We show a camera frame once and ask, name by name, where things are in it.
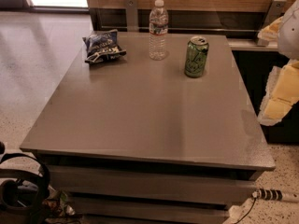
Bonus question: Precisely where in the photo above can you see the metal wall bracket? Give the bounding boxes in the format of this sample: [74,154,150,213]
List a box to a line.
[124,0,138,32]
[255,0,287,47]

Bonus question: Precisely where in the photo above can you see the blue chip bag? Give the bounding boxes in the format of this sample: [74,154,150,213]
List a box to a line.
[82,29,126,64]

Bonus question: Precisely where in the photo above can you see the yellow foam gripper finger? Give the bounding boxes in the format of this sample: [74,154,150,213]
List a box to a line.
[258,17,283,41]
[258,60,299,126]

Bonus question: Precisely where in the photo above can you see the clear plastic water bottle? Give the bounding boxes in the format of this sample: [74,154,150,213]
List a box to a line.
[149,0,168,61]

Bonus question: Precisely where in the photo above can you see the left metal wall bracket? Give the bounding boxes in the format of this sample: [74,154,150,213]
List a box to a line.
[124,0,138,32]

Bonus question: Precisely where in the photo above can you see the right metal wall bracket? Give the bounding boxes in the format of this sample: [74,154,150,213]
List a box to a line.
[255,0,287,47]

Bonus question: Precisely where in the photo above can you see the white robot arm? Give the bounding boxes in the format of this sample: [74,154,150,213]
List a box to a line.
[258,0,299,126]

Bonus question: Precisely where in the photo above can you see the grey table with drawers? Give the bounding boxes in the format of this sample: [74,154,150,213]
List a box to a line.
[21,33,275,224]

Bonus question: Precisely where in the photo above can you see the green soda can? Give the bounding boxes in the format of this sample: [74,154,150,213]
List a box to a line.
[184,35,209,77]

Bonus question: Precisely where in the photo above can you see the black white striped cable connector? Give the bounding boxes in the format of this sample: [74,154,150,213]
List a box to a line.
[251,188,299,203]

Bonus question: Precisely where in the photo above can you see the wooden wall counter panel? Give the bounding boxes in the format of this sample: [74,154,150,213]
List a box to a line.
[87,0,295,38]

